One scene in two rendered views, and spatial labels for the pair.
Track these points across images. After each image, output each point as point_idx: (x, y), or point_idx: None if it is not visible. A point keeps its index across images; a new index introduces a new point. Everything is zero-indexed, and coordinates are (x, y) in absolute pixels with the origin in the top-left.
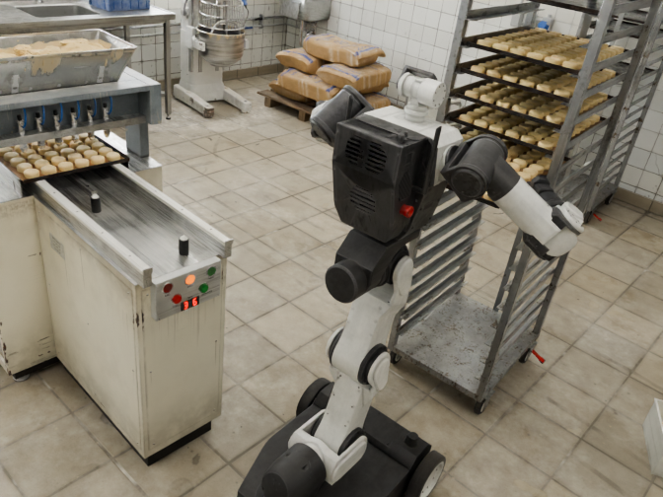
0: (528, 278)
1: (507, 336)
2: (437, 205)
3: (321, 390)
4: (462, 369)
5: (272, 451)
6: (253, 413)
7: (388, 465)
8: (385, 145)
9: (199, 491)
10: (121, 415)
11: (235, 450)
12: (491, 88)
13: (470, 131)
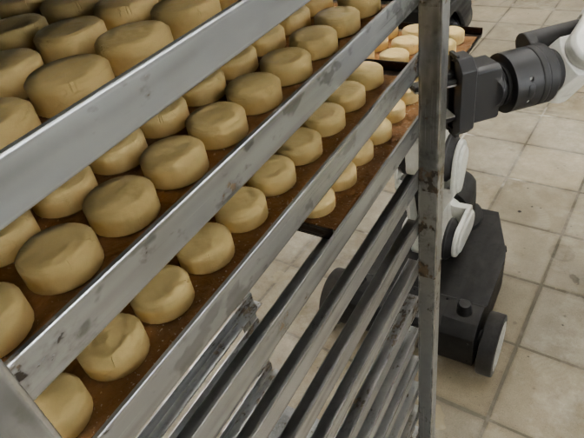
0: (181, 408)
1: (228, 424)
2: (395, 284)
3: (483, 307)
4: None
5: (493, 247)
6: (564, 345)
7: (377, 268)
8: None
9: (544, 255)
10: None
11: (546, 299)
12: (293, 36)
13: (346, 174)
